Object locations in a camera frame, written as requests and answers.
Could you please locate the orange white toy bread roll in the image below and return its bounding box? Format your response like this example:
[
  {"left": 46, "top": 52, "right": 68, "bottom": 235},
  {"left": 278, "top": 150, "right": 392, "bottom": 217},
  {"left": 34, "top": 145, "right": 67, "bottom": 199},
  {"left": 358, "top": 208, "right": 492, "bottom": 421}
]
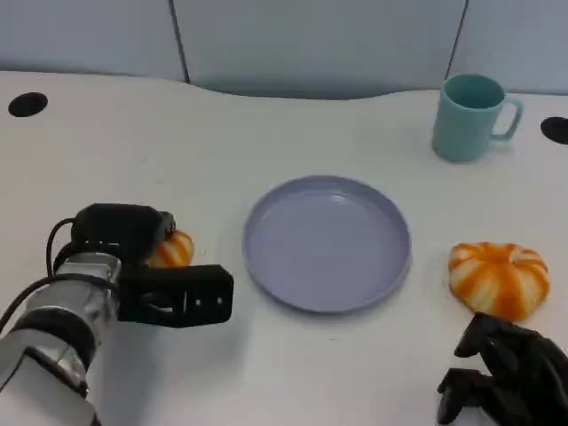
[
  {"left": 447, "top": 241, "right": 551, "bottom": 323},
  {"left": 146, "top": 229, "right": 196, "bottom": 269}
]

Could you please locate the lilac plate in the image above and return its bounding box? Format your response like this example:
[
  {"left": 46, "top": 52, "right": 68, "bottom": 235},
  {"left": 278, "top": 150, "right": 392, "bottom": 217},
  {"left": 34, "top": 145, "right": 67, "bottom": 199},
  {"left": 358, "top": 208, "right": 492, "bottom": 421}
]
[{"left": 242, "top": 175, "right": 413, "bottom": 315}]

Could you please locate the grey blue partition panel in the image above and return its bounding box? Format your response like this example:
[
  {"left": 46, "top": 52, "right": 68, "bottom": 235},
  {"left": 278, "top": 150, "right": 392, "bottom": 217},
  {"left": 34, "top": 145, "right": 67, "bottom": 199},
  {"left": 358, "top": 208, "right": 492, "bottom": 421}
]
[
  {"left": 168, "top": 0, "right": 470, "bottom": 101},
  {"left": 0, "top": 0, "right": 190, "bottom": 83},
  {"left": 446, "top": 0, "right": 568, "bottom": 97}
]

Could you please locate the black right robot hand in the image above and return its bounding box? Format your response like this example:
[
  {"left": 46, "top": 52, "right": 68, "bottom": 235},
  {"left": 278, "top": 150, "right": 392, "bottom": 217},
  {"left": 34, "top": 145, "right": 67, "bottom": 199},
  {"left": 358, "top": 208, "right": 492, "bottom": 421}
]
[{"left": 437, "top": 312, "right": 568, "bottom": 426}]

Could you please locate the black round table cable hole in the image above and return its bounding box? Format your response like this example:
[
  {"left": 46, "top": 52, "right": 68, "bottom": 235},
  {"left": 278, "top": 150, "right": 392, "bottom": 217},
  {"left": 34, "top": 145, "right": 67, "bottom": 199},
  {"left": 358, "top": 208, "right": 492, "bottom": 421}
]
[
  {"left": 7, "top": 91, "right": 49, "bottom": 118},
  {"left": 540, "top": 116, "right": 568, "bottom": 146}
]

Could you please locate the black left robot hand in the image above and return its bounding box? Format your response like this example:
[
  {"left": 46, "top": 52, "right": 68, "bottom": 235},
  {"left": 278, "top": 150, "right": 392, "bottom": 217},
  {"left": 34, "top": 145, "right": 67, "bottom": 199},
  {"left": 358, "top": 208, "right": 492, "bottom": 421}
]
[{"left": 70, "top": 202, "right": 178, "bottom": 267}]

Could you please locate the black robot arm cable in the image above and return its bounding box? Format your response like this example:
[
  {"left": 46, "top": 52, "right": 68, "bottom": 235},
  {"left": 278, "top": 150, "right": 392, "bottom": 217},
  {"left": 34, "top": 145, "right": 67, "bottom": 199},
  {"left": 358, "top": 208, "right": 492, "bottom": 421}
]
[{"left": 0, "top": 217, "right": 119, "bottom": 334}]

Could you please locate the pale green mug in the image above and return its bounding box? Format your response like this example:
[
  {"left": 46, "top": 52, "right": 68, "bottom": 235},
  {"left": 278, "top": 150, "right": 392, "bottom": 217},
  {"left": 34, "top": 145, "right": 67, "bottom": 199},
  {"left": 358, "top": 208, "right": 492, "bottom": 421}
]
[{"left": 431, "top": 73, "right": 525, "bottom": 164}]

